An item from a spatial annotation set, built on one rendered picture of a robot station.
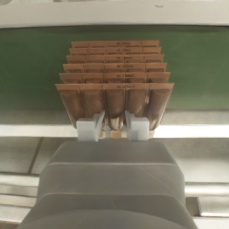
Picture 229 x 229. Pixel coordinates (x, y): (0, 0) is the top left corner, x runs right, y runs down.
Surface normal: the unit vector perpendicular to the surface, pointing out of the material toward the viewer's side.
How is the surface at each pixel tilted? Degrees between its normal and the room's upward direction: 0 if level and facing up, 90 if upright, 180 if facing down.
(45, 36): 2
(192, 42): 2
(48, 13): 90
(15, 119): 90
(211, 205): 90
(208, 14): 90
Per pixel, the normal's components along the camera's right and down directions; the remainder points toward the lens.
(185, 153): -0.02, -0.62
